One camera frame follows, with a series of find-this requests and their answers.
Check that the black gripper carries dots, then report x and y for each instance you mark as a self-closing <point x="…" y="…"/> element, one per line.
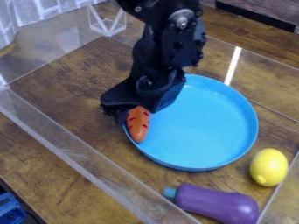
<point x="152" y="94"/>

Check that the orange toy carrot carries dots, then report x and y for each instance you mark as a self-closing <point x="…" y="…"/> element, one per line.
<point x="137" y="123"/>

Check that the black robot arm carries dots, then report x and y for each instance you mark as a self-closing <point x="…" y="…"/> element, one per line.
<point x="169" y="46"/>

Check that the blue round tray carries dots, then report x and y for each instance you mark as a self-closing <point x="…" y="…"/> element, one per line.
<point x="205" y="130"/>

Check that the purple toy eggplant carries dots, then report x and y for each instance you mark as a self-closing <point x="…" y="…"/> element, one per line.
<point x="228" y="207"/>

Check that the white patterned curtain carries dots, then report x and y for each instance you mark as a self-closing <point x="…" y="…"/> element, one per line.
<point x="22" y="12"/>

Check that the yellow toy lemon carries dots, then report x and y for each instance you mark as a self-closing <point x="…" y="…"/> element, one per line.
<point x="268" y="167"/>

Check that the blue object at corner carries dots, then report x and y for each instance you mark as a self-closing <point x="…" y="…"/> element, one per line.
<point x="12" y="213"/>

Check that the dark baseboard strip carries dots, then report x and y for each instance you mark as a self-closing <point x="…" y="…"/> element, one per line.
<point x="277" y="13"/>

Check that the clear acrylic enclosure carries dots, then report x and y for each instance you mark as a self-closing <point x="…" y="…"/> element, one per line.
<point x="65" y="157"/>

